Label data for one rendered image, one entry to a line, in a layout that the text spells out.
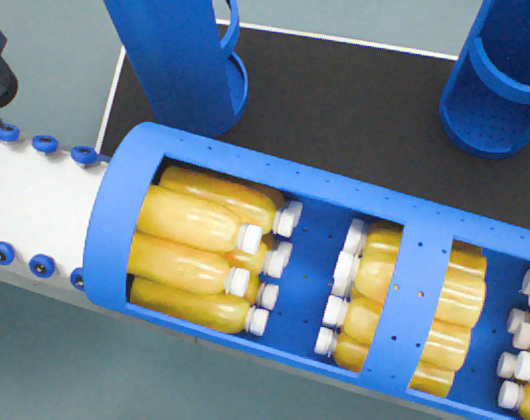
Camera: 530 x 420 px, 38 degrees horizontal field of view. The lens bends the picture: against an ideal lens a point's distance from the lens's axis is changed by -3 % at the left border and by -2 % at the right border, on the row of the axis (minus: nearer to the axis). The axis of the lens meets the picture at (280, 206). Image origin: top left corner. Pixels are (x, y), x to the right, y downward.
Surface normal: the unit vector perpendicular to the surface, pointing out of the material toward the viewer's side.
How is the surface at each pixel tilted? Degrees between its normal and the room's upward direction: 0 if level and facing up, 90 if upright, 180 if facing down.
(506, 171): 0
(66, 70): 0
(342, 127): 0
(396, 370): 52
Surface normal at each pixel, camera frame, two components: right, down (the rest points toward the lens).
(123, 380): -0.02, -0.26
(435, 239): 0.07, -0.62
